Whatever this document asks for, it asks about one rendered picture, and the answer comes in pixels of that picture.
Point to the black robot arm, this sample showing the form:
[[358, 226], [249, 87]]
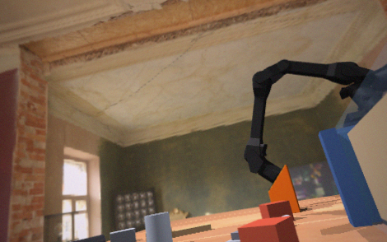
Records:
[[342, 73]]

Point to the black-headed hammer with wooden handle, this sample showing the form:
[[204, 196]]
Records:
[[96, 238]]

